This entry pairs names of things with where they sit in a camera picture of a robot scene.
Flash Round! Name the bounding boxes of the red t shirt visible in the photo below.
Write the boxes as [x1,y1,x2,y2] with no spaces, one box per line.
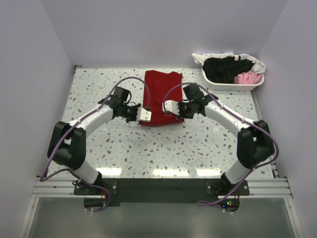
[139,70,184,126]

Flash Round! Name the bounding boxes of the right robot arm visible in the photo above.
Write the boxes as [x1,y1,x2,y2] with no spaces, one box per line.
[177,83,279,195]

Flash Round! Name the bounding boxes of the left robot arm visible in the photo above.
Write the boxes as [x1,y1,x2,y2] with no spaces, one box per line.
[46,87,147,194]

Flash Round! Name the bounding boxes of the white laundry basket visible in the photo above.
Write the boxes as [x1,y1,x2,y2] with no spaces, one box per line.
[201,65,264,91]

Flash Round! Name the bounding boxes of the black garment in basket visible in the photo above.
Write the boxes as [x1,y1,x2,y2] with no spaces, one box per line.
[202,57,254,84]

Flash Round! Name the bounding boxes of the pink garment in basket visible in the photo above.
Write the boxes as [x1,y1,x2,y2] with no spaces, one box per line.
[234,72,262,85]

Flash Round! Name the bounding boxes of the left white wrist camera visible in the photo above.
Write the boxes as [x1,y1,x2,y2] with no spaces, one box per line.
[136,107,152,122]

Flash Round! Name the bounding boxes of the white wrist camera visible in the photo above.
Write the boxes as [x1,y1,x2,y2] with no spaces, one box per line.
[136,107,152,122]
[162,100,180,116]

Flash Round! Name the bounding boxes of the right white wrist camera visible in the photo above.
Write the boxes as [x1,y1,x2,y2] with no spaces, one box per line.
[162,100,180,116]

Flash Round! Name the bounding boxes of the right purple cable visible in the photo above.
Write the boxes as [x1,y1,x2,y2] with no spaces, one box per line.
[162,83,280,208]

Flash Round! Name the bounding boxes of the purple cable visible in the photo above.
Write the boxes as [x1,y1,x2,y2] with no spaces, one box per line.
[162,83,280,208]
[39,76,152,183]

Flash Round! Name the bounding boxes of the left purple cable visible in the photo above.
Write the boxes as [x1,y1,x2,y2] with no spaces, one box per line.
[39,76,152,183]

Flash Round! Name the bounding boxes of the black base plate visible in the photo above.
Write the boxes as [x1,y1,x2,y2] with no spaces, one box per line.
[72,178,250,211]

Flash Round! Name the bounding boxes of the aluminium frame rail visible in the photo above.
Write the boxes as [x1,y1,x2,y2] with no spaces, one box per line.
[32,178,293,198]

